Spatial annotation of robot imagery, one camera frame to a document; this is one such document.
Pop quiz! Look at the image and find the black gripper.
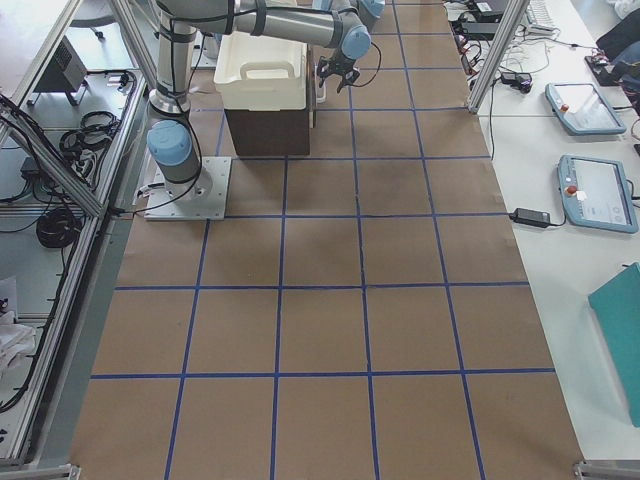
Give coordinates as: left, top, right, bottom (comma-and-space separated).
316, 53, 360, 95

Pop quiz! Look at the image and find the wooden drawer with white handle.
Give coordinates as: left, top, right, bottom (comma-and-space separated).
306, 44, 326, 129

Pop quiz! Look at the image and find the cream plastic tray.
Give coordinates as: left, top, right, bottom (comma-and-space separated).
214, 32, 307, 111

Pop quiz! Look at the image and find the black power adapter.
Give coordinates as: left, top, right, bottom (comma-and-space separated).
509, 208, 551, 228

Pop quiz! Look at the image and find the far blue teach pendant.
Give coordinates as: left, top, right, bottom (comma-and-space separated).
545, 83, 627, 136

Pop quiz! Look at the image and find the blue teach pendant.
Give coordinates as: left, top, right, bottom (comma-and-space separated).
557, 155, 639, 234
545, 83, 627, 136

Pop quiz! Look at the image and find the grey control box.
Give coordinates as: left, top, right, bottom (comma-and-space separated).
34, 36, 88, 106

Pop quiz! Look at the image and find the near blue teach pendant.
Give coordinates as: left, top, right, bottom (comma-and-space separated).
557, 155, 639, 234

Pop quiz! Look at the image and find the teal box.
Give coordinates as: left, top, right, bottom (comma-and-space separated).
588, 262, 639, 427

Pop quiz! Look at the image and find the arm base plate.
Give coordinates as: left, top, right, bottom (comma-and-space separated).
143, 156, 232, 221

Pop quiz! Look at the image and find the aluminium frame post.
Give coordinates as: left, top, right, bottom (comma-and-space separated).
467, 0, 529, 114

